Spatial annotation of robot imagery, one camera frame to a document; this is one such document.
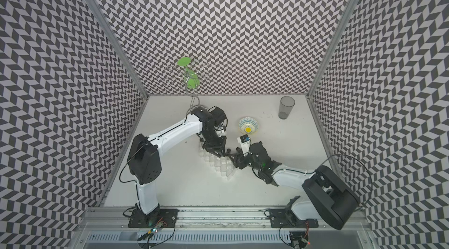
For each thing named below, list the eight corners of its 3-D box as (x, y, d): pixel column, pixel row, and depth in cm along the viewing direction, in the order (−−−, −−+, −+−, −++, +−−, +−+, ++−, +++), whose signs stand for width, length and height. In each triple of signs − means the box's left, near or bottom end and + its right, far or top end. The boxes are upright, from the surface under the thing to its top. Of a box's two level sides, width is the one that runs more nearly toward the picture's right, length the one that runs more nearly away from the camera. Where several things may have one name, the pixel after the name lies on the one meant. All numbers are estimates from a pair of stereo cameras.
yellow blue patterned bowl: (238, 134, 102) (238, 129, 97) (238, 122, 107) (238, 116, 103) (257, 134, 102) (258, 129, 97) (256, 122, 108) (257, 116, 103)
